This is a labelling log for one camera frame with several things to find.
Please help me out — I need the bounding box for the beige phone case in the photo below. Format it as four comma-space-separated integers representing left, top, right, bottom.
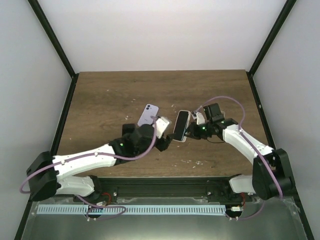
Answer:
172, 109, 192, 143

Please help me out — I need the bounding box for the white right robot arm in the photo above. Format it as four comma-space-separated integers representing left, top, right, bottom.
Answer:
185, 103, 295, 202

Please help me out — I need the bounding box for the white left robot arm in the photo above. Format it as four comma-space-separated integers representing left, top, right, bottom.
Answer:
19, 118, 174, 202

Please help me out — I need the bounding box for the lilac phone case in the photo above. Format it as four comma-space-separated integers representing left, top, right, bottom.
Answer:
137, 103, 159, 127

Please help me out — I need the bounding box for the grey metal front plate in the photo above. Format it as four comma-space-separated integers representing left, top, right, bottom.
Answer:
22, 198, 307, 240

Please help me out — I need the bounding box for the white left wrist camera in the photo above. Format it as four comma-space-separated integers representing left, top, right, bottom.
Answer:
155, 116, 172, 139

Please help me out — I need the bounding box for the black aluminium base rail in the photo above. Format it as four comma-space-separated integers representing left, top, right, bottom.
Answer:
84, 176, 252, 205

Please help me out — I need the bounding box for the light blue slotted cable duct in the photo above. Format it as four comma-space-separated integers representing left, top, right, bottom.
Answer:
36, 204, 226, 216

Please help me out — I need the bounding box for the black right table edge rail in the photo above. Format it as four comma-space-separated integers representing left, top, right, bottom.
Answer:
246, 71, 315, 240

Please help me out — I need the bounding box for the black table edge rail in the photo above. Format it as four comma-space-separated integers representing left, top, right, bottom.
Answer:
14, 73, 80, 240
246, 71, 315, 240

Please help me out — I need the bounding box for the black right frame post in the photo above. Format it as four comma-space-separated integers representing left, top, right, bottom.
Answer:
248, 0, 297, 76

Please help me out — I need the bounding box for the black frame post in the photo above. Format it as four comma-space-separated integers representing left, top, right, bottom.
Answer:
248, 0, 297, 76
27, 0, 77, 79

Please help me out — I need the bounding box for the black left table edge rail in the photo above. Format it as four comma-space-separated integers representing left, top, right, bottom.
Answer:
14, 73, 80, 240

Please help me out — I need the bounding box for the black left frame post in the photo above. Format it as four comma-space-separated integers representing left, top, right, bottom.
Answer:
27, 0, 77, 79

